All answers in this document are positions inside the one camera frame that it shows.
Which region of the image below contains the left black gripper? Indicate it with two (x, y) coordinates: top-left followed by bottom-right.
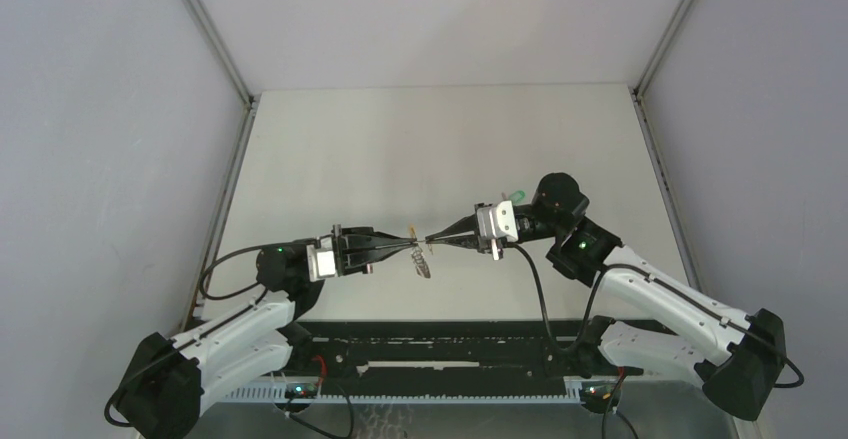
(314, 225), (415, 278)

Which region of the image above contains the large keyring with yellow grip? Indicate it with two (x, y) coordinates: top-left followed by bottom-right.
(408, 225), (431, 279)

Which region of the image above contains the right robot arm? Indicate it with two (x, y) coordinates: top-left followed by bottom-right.
(425, 172), (789, 421)

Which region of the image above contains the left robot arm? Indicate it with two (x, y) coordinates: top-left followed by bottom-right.
(103, 226), (418, 438)

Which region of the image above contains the key with green tag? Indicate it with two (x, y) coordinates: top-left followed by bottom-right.
(501, 190), (526, 204)

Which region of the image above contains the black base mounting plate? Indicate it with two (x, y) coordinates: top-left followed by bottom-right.
(283, 320), (619, 398)

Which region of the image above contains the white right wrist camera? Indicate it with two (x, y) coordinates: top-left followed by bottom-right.
(475, 200), (519, 261)

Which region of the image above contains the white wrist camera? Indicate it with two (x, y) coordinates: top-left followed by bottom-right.
(307, 235), (338, 282)
(475, 200), (519, 261)

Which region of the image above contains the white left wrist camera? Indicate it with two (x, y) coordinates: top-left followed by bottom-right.
(307, 235), (338, 282)

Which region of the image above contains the black left camera cable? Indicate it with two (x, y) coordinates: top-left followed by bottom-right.
(198, 245), (266, 302)

